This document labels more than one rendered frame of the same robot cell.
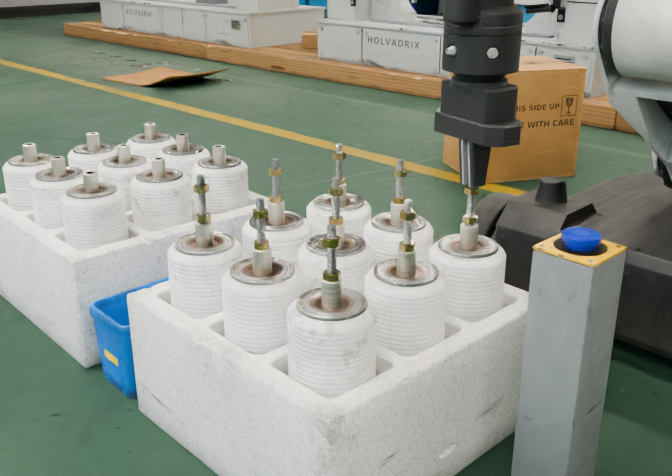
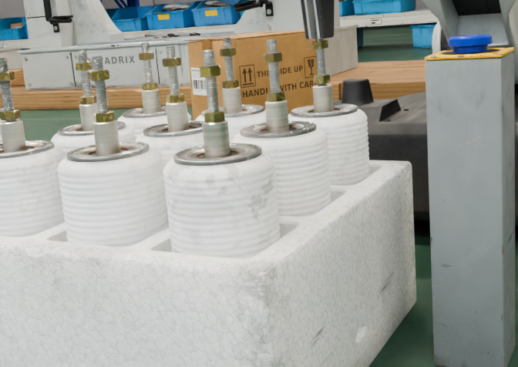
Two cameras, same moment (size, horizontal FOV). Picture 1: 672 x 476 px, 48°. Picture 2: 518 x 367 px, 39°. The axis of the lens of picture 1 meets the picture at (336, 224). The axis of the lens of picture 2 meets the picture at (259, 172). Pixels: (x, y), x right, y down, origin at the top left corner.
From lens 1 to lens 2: 0.31 m
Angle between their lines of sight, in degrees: 19
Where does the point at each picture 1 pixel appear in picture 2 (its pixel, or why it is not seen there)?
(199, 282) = (20, 190)
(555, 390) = (475, 218)
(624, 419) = not seen: hidden behind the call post
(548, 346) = (459, 169)
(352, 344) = (259, 190)
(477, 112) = not seen: outside the picture
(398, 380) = (314, 232)
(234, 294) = (83, 176)
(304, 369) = (203, 235)
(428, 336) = (321, 194)
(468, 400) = (370, 270)
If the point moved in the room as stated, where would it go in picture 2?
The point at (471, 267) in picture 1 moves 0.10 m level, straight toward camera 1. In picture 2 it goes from (339, 124) to (365, 139)
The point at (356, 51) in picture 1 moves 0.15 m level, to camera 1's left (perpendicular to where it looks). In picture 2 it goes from (68, 75) to (33, 79)
